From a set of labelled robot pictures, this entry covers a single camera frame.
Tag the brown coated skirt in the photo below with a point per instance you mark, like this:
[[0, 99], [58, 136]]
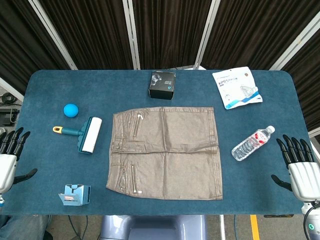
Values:
[[165, 152]]

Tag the white table leg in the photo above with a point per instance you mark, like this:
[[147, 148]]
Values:
[[222, 227]]

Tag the dark curtain divider panel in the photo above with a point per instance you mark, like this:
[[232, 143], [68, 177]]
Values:
[[22, 45], [250, 32], [87, 32], [167, 32]]

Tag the small blue open carton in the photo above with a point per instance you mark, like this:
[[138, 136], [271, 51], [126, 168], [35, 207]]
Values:
[[75, 196]]

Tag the clear plastic water bottle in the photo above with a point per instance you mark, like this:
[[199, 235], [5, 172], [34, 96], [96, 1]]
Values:
[[251, 143]]

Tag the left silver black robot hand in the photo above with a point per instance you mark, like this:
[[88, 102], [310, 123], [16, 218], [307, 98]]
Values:
[[7, 167]]

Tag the black cardboard product box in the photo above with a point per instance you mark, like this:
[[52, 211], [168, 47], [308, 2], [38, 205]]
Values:
[[162, 85]]

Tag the black floor equipment box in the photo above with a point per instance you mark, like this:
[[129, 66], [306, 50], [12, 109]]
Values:
[[8, 115]]

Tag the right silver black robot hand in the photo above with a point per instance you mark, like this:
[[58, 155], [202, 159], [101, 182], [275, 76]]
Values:
[[303, 177]]

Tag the white KP95 mask package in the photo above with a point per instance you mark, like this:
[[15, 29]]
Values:
[[236, 87]]

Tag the grey blue robot torso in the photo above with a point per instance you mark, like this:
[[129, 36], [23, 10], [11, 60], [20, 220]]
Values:
[[155, 227]]

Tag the blue rubber ball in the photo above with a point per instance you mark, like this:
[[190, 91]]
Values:
[[71, 110]]

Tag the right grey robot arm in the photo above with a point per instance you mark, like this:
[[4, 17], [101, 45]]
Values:
[[312, 220]]

